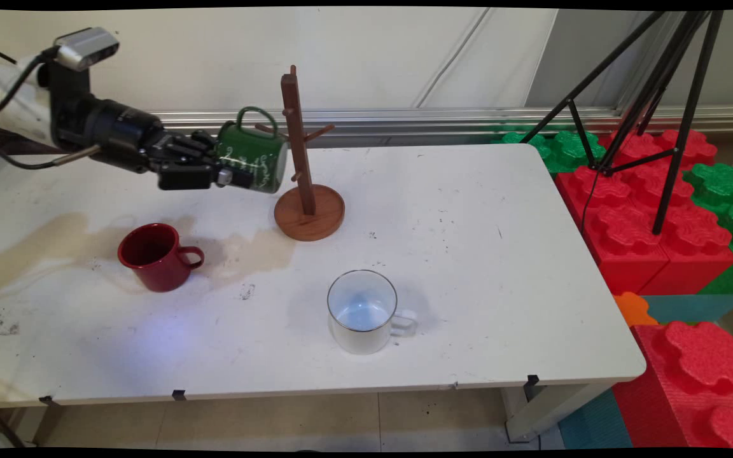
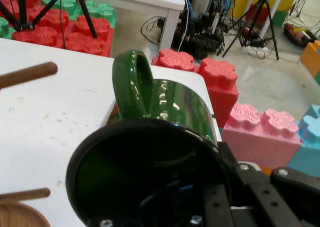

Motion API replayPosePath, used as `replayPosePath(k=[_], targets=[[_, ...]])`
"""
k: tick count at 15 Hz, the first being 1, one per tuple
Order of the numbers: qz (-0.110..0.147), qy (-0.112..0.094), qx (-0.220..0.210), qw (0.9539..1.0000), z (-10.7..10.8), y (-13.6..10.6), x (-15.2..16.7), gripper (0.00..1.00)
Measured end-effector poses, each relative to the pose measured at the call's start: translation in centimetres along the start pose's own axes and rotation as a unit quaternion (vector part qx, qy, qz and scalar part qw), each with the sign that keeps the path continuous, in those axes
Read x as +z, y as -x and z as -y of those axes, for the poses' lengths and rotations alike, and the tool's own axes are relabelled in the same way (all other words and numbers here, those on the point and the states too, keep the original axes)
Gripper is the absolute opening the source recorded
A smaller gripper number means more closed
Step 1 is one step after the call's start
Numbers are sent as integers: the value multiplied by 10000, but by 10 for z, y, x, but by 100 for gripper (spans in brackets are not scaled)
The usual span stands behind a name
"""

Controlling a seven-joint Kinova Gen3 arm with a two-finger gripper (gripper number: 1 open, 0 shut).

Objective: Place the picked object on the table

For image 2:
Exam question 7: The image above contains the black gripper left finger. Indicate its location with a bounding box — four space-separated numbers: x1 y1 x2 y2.
87 183 233 227

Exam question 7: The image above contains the black camera tripod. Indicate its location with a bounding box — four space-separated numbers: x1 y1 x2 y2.
221 0 280 62
0 0 99 40

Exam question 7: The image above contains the orange foam building block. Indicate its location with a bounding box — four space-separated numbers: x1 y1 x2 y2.
299 40 320 78
259 166 274 176

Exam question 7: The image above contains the black tray of toys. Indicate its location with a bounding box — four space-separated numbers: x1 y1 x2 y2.
283 23 319 48

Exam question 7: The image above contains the blue cable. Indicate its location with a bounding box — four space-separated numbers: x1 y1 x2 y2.
181 0 194 20

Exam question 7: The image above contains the wooden mug tree stand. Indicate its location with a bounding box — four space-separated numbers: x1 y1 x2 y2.
0 61 59 227

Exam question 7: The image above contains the black cable loop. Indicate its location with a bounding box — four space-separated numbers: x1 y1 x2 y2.
140 16 166 47

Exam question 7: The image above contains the light blue foam block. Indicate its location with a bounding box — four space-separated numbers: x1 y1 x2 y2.
287 104 320 171

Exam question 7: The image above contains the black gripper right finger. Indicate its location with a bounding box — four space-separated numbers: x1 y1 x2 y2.
217 141 320 227

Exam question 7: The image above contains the pink foam building block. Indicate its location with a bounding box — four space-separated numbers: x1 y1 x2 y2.
222 103 303 170

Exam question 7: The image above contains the dark green enamel mug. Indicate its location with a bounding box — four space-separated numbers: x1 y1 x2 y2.
66 50 233 227

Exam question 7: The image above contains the black equipment pile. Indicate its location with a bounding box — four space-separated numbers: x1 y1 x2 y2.
173 13 226 61

